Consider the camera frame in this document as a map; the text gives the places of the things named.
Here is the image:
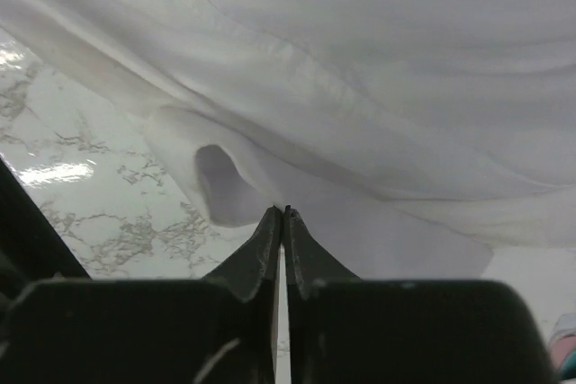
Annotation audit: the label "white long sleeve shirt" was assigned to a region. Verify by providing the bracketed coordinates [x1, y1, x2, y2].
[1, 0, 575, 278]

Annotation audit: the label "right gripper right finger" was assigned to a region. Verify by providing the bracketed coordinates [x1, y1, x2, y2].
[283, 209, 558, 383]

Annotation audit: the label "pink and white papers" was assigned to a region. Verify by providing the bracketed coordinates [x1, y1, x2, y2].
[549, 313, 576, 380]

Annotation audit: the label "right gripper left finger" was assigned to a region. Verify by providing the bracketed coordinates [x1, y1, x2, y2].
[1, 208, 282, 383]

